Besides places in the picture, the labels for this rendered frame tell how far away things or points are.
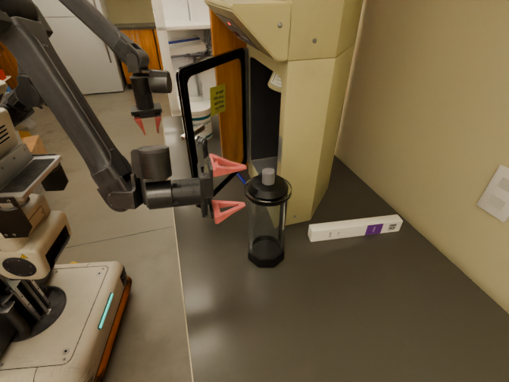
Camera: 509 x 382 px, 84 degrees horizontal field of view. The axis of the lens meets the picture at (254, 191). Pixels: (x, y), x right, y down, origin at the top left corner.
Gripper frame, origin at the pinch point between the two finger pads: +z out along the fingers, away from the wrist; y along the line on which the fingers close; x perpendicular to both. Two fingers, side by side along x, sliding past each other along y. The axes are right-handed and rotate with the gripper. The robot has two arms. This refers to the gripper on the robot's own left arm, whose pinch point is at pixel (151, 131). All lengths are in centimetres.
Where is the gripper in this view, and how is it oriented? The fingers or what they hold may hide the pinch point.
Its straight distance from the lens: 113.1
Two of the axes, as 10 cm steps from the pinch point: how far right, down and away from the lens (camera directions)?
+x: -3.5, -5.6, 7.5
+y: 9.3, -2.0, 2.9
